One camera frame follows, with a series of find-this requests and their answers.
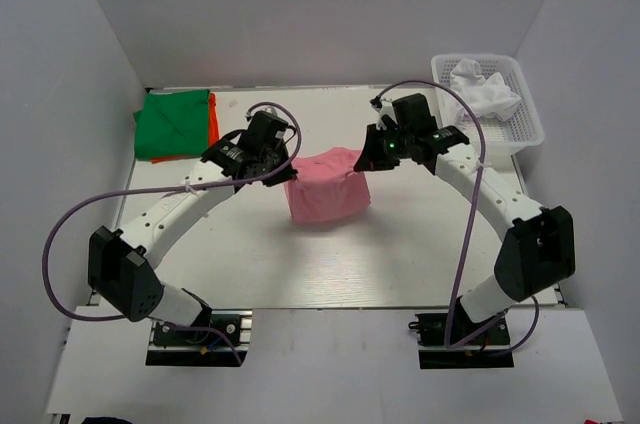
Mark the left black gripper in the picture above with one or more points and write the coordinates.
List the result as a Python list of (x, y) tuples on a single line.
[(285, 174)]

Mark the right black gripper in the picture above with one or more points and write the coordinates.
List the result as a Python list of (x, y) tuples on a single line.
[(372, 159)]

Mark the pink t shirt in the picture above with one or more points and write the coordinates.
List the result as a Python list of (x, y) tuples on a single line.
[(327, 188)]

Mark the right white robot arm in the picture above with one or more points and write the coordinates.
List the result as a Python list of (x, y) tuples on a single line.
[(537, 243)]

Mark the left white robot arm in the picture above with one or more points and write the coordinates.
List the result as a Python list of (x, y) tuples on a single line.
[(122, 263)]

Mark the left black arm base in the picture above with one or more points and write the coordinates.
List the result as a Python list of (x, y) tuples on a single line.
[(226, 346)]

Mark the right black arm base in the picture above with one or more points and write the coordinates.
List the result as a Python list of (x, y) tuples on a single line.
[(489, 350)]

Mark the orange folded t shirt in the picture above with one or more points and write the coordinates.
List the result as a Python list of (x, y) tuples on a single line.
[(213, 130)]

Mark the green folded t shirt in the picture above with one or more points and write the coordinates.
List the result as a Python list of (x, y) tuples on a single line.
[(173, 125)]

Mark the white crumpled t shirt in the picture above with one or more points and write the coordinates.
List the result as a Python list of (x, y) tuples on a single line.
[(486, 97)]

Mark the white plastic basket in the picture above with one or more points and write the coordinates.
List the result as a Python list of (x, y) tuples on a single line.
[(503, 138)]

